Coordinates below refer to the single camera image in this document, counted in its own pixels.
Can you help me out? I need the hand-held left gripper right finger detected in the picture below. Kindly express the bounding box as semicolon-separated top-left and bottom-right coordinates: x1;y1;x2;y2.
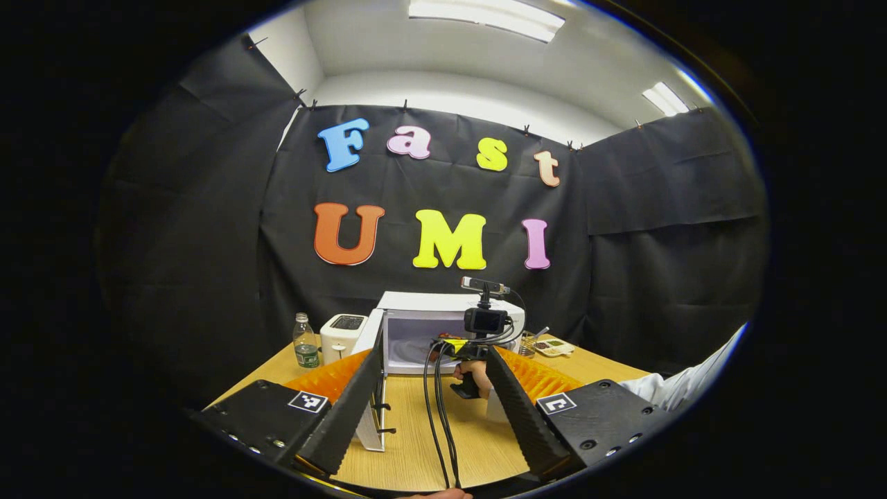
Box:
484;344;659;480

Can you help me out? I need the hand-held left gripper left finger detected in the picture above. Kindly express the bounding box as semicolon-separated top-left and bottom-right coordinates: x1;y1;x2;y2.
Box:
191;333;387;478

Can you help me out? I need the white microwave oven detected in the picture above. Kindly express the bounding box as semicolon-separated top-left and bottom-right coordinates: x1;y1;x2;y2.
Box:
353;291;525;453

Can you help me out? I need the white toaster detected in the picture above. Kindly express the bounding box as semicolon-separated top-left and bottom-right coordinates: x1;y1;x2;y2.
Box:
320;314;368;365

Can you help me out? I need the clear plastic water bottle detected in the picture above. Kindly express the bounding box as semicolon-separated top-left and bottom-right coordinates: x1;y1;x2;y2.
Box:
292;312;321;369

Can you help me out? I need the black backdrop cloth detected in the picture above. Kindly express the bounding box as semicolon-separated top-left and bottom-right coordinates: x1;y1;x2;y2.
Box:
97;35;770;410

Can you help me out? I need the ceiling light panel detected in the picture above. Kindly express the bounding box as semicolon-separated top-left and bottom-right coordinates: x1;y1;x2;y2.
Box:
641;82;690;117
409;0;565;42

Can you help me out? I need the wire mesh basket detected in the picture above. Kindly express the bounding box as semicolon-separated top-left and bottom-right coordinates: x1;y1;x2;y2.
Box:
518;327;550;358

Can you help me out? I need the black cable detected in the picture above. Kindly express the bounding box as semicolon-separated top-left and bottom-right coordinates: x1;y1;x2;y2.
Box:
423;340;451;489
435;341;463;489

